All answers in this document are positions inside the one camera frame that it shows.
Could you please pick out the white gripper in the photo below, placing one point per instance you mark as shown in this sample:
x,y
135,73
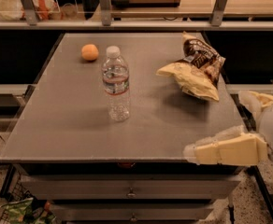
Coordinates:
x,y
237,146

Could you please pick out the clear plastic water bottle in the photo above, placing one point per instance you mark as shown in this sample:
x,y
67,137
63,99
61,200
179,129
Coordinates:
x,y
115,78

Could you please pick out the yellow brown chip bag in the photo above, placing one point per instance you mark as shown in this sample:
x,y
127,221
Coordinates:
x,y
198,72

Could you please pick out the grey drawer cabinet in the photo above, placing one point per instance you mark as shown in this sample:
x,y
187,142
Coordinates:
x,y
91,168

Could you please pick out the orange fruit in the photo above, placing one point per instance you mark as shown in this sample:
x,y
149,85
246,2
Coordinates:
x,y
89,52

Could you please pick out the green snack bag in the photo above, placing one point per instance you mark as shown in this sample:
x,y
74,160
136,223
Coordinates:
x,y
22,212

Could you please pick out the white orange plastic bag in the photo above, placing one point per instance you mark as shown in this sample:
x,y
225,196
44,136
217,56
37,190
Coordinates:
x,y
12,10

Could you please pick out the right metal rail bracket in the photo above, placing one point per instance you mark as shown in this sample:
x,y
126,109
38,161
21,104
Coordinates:
x,y
217,12

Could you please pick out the metal rail bracket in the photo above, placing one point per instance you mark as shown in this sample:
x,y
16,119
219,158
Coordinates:
x,y
105,12
217,12
30,12

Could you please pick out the middle metal rail bracket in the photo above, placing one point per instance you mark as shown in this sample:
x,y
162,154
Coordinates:
x,y
105,12

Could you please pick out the black wire basket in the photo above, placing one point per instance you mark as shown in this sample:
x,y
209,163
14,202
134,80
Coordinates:
x,y
12,190

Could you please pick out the left metal rail bracket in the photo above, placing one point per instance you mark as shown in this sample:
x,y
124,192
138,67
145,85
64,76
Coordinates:
x,y
30,12

